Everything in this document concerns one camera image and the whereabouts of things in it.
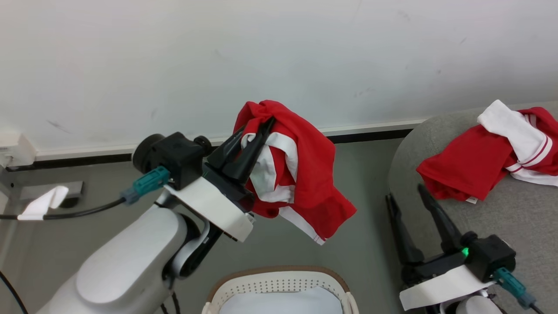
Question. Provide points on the white wall box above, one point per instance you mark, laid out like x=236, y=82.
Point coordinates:
x=15, y=150

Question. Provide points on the grey fabric sofa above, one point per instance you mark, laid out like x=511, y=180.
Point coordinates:
x=514, y=226

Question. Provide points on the red white shorts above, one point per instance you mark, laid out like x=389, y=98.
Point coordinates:
x=314, y=174

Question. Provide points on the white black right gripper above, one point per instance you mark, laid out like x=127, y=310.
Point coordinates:
x=440, y=283

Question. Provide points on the grey metal bracket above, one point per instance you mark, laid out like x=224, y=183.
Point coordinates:
x=74, y=188

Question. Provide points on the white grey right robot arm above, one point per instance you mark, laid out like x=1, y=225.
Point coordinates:
x=477, y=306

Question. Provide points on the red white shirt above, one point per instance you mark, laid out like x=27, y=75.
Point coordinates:
x=471, y=165

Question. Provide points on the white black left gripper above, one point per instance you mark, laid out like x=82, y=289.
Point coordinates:
x=209, y=205

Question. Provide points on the white brown laundry basket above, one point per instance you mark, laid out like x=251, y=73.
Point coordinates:
x=279, y=279

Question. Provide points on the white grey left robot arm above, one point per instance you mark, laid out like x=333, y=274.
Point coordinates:
x=130, y=261

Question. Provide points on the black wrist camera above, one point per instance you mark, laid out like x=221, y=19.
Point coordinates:
x=492, y=257
x=174, y=155

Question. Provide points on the white black baseboard strip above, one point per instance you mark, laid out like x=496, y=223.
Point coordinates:
x=87, y=151

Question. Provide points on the grey metal frame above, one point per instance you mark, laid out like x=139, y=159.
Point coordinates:
x=5, y=192

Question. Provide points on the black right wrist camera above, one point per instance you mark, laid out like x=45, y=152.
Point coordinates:
x=492, y=257

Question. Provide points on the white tape tag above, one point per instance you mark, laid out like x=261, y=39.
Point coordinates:
x=43, y=203

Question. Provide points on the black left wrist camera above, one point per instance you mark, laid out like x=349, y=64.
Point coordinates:
x=174, y=155

